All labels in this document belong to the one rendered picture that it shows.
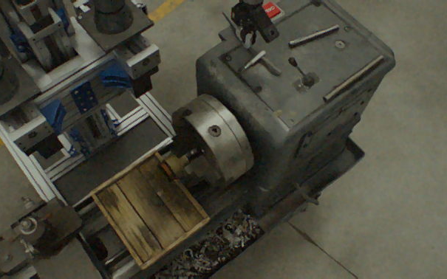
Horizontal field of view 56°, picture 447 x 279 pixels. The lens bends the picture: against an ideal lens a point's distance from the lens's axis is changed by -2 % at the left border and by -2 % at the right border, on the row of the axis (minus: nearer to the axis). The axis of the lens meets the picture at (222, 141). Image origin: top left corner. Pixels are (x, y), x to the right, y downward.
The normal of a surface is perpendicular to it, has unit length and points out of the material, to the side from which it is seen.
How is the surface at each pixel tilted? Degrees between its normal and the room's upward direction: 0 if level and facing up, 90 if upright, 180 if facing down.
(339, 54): 0
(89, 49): 0
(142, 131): 0
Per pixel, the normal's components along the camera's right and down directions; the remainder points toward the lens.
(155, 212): 0.02, -0.46
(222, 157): 0.45, 0.17
